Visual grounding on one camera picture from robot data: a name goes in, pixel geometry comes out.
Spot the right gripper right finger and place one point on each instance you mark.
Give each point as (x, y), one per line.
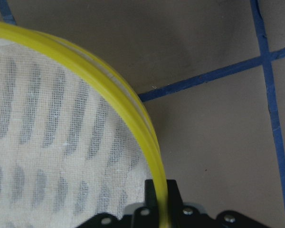
(179, 212)

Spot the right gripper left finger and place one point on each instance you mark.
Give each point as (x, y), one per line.
(146, 214)

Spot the yellow steamer basket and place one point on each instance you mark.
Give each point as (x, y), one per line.
(75, 139)

